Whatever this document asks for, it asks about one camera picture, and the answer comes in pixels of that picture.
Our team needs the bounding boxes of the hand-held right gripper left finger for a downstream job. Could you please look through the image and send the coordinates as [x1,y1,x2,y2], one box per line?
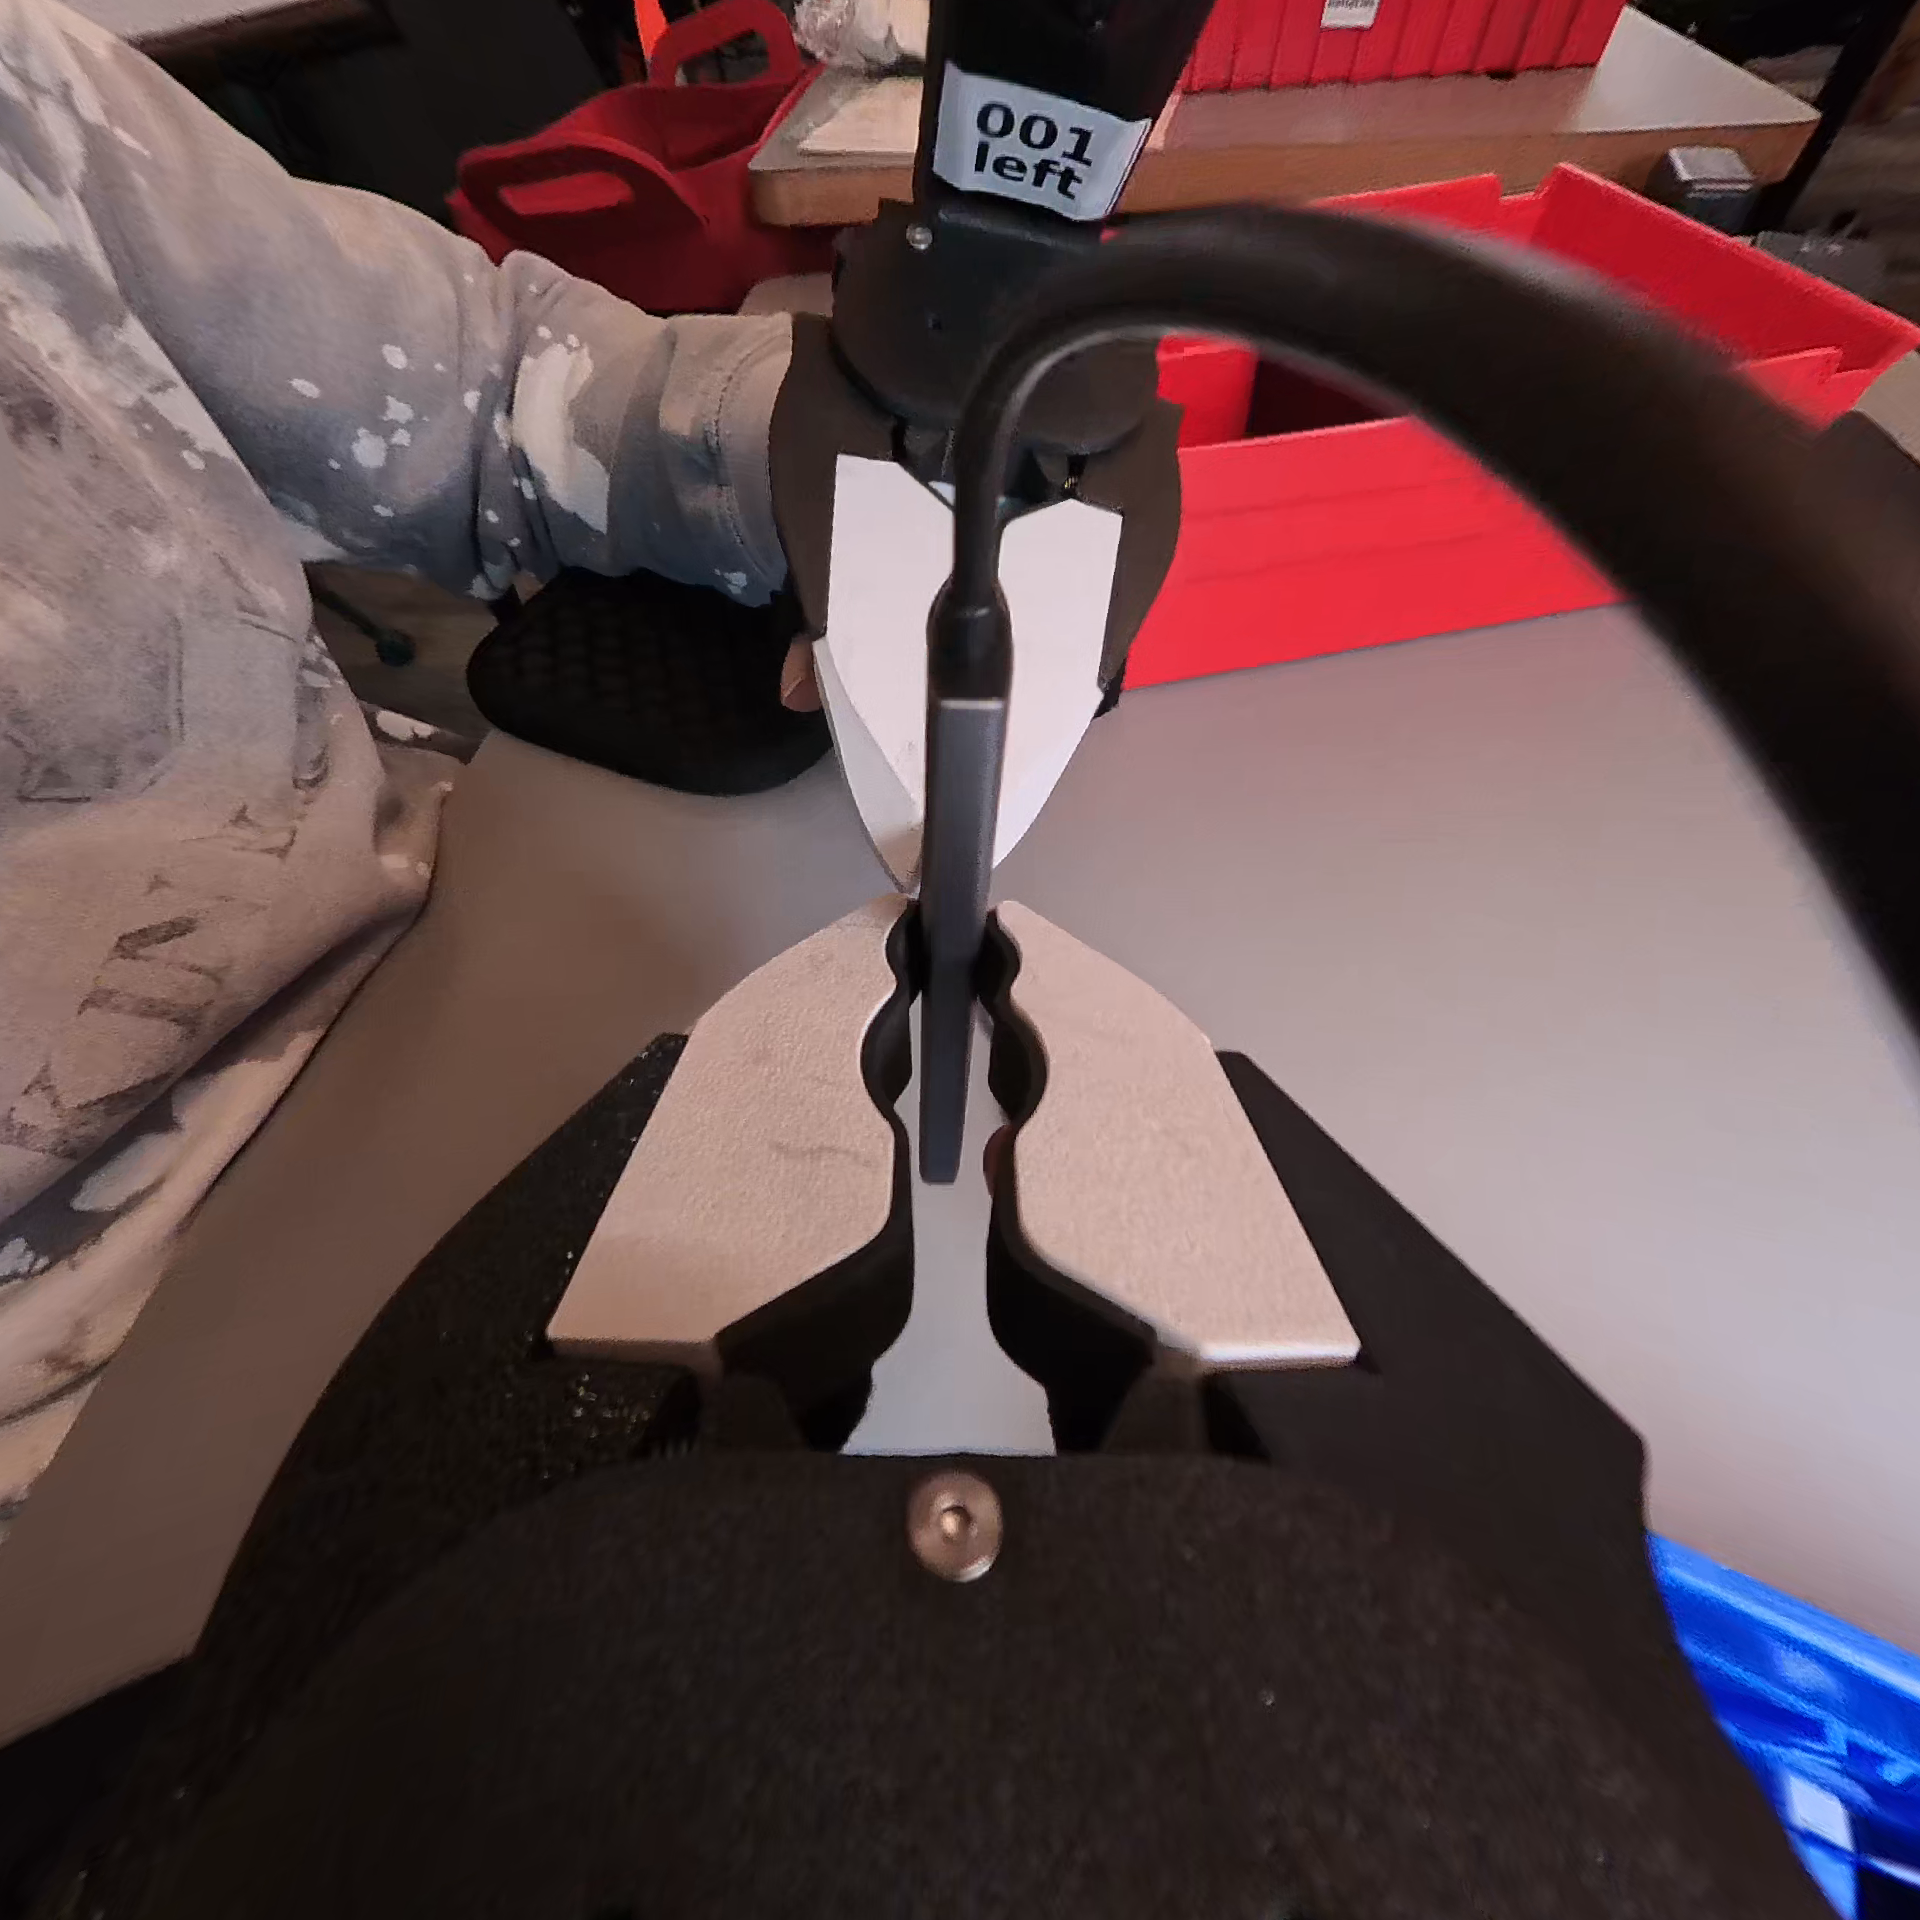
[550,893,921,1403]

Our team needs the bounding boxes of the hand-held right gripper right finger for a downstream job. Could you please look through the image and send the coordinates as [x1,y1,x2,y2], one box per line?
[978,901,1361,1412]

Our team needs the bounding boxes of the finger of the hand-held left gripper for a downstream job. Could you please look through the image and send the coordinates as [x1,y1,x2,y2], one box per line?
[991,499,1127,868]
[818,454,963,897]

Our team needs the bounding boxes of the grey usb hub black cable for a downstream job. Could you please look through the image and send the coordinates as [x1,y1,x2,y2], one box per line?
[910,201,1920,1187]

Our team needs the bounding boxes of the small red storage bin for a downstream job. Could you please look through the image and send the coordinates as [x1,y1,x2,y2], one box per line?
[1119,162,1920,693]

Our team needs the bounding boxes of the blue storage bin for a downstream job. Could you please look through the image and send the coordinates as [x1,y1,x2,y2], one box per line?
[1649,1529,1920,1920]

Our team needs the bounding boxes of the crumpled clear plastic bag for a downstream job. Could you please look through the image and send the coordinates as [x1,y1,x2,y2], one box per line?
[791,0,935,74]

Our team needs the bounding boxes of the red felt tote bag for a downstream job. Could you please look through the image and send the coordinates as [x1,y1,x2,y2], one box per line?
[448,0,831,314]

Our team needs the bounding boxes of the wooden side table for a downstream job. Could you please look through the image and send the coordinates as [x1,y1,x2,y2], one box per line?
[749,6,1824,230]

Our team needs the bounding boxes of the long ribbed red tote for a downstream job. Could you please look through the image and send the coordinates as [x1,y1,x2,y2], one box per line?
[1177,0,1630,96]

